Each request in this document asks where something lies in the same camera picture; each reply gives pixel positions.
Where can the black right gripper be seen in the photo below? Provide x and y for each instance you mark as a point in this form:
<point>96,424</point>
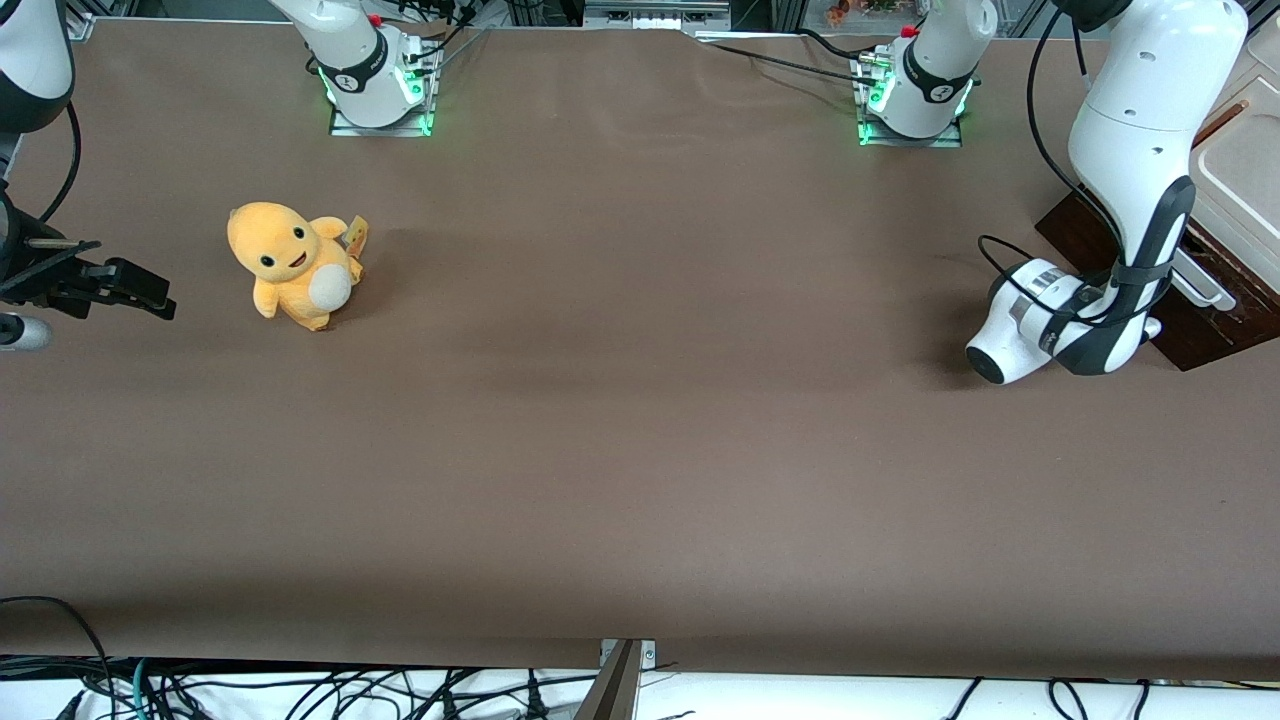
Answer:
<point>42,282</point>

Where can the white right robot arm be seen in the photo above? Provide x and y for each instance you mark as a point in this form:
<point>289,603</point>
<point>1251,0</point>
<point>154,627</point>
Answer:
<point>355,70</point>

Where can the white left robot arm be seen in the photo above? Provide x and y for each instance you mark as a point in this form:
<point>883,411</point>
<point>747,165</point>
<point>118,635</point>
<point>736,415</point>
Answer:
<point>1140,130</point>

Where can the cream wooden drawer cabinet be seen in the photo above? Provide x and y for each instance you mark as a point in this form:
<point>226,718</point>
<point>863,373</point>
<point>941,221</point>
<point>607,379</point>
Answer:
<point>1245,180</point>

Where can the orange plush toy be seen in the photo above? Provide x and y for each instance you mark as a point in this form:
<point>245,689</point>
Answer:
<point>290,260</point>

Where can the yellow paper tag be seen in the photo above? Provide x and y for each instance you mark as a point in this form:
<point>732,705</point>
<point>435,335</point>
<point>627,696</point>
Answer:
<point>356,235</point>

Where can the brown table cover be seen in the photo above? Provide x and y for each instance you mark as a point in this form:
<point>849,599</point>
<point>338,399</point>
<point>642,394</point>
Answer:
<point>640,400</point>

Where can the white power strip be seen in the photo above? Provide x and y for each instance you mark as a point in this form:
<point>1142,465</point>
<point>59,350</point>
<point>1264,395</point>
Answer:
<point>655,15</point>

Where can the orange background item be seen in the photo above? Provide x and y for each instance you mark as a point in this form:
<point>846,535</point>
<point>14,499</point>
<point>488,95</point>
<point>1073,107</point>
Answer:
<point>838,12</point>

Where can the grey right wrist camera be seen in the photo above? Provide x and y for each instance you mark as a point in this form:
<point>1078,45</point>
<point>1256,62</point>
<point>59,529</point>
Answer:
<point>22,333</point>

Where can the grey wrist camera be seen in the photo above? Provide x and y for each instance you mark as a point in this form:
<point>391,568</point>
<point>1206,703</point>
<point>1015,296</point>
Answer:
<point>1205,283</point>
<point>22,333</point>

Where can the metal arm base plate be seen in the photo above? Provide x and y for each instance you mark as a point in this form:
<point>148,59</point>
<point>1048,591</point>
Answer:
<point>385,125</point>
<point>915,140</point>

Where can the grey metal bracket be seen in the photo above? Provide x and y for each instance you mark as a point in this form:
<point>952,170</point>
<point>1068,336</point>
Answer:
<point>620,690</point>

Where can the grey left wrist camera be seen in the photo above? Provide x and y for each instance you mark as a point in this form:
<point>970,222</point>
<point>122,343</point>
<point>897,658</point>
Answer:
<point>1205,283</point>

